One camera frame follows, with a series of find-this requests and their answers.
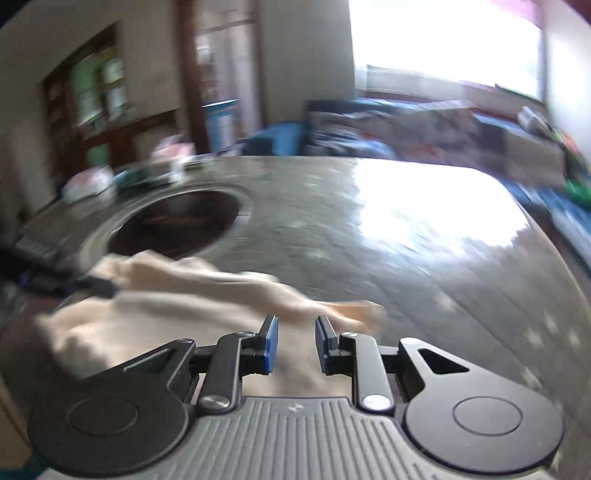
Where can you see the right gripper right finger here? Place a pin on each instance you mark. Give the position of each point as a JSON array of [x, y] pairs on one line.
[[358, 356]]

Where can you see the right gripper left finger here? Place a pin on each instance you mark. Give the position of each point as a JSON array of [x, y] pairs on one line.
[[235, 356]]

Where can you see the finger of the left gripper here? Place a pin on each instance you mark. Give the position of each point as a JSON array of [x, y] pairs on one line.
[[36, 267]]

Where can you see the cream sweater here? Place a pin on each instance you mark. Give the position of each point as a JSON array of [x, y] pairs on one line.
[[161, 300]]

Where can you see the plastic bag with tissues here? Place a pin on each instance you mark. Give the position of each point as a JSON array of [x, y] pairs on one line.
[[88, 183]]

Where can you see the quilted grey star table cover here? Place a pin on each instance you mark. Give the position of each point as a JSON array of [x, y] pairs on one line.
[[448, 252]]

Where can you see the black round induction cooktop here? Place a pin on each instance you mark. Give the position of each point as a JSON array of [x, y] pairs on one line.
[[176, 226]]

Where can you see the dark wooden display cabinet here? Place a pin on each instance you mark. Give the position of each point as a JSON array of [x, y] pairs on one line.
[[89, 117]]

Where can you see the pink tissue pack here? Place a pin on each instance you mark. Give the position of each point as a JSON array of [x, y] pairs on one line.
[[173, 149]]

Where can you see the blue white cabinet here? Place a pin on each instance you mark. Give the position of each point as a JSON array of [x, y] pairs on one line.
[[222, 121]]

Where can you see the blue sofa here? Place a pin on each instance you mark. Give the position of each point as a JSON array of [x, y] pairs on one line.
[[534, 167]]

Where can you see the green bowl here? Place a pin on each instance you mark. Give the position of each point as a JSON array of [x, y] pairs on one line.
[[579, 191]]

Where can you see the window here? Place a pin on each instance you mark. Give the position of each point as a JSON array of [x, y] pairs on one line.
[[435, 48]]

